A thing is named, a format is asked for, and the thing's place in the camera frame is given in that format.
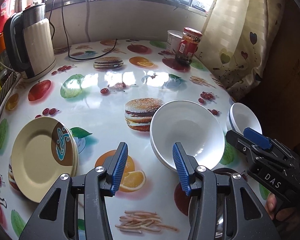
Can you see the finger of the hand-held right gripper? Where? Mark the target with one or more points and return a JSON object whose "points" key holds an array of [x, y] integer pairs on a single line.
{"points": [[256, 137], [240, 142]]}

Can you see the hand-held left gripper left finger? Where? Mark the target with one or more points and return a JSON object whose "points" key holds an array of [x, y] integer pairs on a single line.
{"points": [[120, 167]]}

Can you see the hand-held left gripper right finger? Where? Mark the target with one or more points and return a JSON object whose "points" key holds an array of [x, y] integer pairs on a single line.
{"points": [[181, 170]]}

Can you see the small white striped bowl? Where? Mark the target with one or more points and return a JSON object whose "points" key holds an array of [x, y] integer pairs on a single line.
{"points": [[242, 115]]}

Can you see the large white striped bowl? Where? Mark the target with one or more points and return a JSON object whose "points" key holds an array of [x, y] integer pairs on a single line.
{"points": [[190, 130]]}

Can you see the stainless steel bowl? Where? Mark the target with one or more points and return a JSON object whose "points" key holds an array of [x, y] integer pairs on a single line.
{"points": [[221, 226]]}

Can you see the person's right hand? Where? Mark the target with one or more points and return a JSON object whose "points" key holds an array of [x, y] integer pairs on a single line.
{"points": [[271, 203]]}

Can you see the fruit print tablecloth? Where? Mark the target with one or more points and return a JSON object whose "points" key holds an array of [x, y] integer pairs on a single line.
{"points": [[102, 87]]}

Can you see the glass jar with red label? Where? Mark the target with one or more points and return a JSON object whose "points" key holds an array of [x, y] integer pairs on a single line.
{"points": [[188, 47]]}

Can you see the cream heart print curtain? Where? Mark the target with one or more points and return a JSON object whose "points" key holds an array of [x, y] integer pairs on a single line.
{"points": [[240, 30]]}

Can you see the white plastic tub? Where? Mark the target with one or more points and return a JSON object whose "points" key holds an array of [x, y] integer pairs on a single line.
{"points": [[172, 41]]}

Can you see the zigzag pattern box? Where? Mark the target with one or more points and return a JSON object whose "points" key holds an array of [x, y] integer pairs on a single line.
{"points": [[5, 90]]}

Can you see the small black binder clip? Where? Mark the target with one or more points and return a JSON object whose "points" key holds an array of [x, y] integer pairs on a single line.
{"points": [[200, 7]]}

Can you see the cream electric kettle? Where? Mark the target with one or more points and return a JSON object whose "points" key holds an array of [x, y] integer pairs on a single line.
{"points": [[37, 47]]}

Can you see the red printed bag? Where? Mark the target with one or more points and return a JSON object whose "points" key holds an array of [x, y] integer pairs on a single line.
{"points": [[8, 10]]}

